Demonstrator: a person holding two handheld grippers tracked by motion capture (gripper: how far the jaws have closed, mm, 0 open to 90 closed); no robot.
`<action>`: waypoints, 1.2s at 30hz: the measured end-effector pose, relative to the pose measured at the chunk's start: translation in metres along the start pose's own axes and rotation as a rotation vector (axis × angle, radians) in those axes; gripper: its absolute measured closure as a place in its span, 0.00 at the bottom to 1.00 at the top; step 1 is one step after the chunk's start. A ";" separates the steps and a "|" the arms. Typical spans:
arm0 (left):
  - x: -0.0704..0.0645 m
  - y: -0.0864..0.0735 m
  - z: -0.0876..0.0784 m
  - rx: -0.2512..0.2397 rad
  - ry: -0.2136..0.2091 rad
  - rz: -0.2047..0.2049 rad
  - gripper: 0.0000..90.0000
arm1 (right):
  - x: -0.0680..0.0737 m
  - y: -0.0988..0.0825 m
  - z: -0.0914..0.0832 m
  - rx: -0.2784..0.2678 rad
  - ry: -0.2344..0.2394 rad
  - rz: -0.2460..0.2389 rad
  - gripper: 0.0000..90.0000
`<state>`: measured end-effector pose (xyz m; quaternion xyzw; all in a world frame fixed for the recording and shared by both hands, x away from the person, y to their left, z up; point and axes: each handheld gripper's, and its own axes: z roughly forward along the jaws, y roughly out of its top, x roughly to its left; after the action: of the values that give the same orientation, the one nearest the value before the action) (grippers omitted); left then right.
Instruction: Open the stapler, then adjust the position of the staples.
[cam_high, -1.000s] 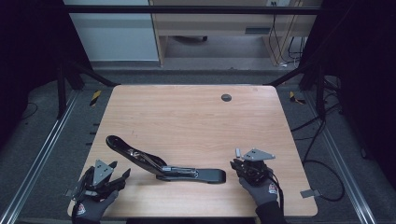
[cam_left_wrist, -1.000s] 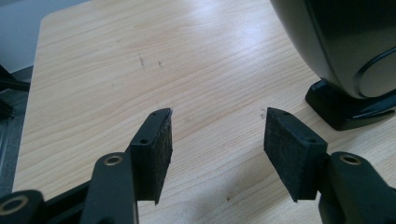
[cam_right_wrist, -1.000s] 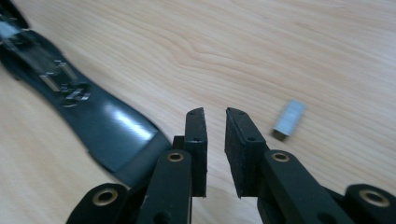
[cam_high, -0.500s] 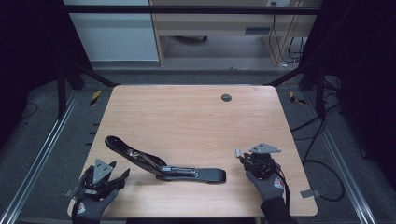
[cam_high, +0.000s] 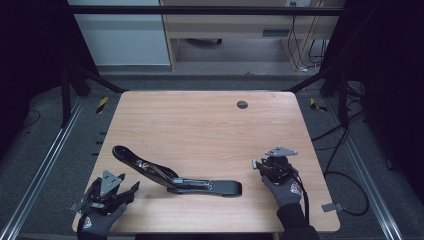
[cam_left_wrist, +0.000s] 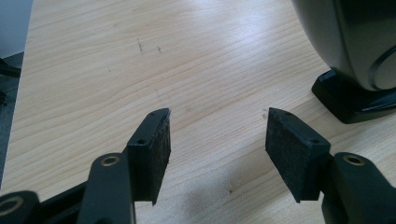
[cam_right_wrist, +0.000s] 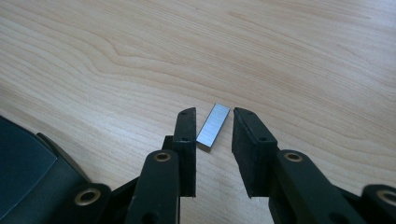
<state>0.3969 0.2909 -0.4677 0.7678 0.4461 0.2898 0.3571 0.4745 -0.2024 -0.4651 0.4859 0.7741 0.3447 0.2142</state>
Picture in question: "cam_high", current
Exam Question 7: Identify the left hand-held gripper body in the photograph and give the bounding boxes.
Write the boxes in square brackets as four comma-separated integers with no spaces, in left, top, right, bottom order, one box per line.
[79,170,134,214]

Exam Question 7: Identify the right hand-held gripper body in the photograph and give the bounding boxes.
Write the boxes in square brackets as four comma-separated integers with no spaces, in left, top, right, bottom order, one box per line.
[261,146,299,184]

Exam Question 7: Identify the black stapler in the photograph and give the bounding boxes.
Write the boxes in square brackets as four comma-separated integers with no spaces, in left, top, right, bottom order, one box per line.
[111,145,243,198]

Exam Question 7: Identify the person's right hand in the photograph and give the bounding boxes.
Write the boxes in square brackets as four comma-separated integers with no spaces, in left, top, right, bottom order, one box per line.
[260,175,304,208]

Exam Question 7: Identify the person's left hand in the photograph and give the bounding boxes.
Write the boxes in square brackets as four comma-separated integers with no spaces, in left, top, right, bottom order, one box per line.
[77,203,128,239]

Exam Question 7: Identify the yellow black striped tape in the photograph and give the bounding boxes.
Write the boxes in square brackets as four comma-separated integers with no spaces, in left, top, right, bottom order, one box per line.
[95,96,110,115]
[309,97,329,113]

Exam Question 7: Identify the white cabinet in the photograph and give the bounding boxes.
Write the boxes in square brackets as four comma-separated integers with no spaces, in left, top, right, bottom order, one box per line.
[66,0,172,67]

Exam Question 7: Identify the light wooden desk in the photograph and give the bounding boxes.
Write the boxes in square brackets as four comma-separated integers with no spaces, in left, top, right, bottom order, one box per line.
[159,0,346,72]

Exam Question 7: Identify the black curtain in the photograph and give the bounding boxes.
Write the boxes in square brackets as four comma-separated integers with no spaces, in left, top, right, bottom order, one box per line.
[323,0,424,201]
[0,0,98,158]

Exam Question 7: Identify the black floor cables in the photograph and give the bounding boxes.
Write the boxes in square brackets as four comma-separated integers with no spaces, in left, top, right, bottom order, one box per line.
[311,83,368,169]

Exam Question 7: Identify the aluminium floor rail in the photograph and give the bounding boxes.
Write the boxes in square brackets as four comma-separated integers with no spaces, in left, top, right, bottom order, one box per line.
[324,98,404,240]
[0,96,86,240]

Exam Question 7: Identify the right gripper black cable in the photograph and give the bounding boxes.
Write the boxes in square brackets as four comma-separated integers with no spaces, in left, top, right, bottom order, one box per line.
[291,168,370,225]

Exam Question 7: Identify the black frame strut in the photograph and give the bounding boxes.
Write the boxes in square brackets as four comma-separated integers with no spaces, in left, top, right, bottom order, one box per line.
[283,66,349,128]
[60,64,129,128]

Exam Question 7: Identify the thin black floor cable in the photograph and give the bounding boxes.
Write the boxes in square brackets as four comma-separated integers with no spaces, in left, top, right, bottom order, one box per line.
[22,109,42,129]

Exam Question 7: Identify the black cables under desk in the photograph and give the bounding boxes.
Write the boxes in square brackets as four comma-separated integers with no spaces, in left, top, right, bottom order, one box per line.
[288,1,329,73]

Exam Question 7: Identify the black horizontal frame bar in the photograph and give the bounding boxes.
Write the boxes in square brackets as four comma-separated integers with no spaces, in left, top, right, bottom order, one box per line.
[68,4,344,17]

